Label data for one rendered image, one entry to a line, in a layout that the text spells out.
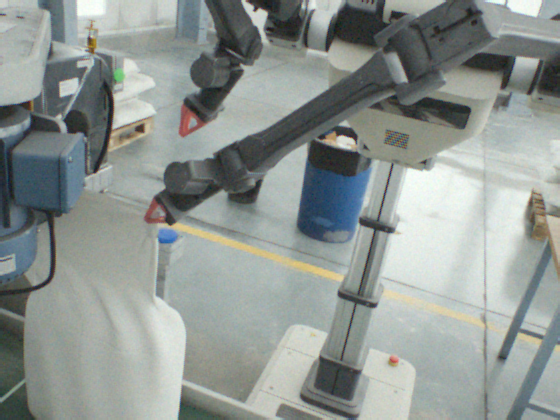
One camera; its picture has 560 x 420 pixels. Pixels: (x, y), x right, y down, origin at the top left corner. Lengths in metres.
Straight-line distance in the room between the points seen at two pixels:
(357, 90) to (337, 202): 2.46
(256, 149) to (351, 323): 0.91
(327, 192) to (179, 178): 2.34
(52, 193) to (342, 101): 0.44
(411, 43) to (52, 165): 0.52
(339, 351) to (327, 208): 1.63
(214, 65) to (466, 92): 0.53
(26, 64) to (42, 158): 0.12
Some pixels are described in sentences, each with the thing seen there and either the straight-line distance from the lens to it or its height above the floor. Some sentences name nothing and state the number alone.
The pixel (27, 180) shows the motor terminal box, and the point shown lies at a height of 1.26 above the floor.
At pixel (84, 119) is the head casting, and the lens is 1.25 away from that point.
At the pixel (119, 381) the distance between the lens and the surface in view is 1.30.
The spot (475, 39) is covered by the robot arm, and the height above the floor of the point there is 1.53.
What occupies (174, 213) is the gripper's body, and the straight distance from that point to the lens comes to 1.04.
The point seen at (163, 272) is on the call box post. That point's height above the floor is 0.74.
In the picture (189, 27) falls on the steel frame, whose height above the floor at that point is 0.24.
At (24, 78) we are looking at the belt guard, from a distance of 0.77.
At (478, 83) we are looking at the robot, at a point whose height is 1.41.
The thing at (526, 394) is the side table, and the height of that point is 0.23.
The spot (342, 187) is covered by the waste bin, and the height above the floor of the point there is 0.40.
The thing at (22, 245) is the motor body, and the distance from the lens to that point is 0.87.
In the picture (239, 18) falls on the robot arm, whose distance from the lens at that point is 1.06.
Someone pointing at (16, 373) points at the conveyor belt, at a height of 0.38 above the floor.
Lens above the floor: 1.59
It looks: 25 degrees down
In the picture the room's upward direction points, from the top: 10 degrees clockwise
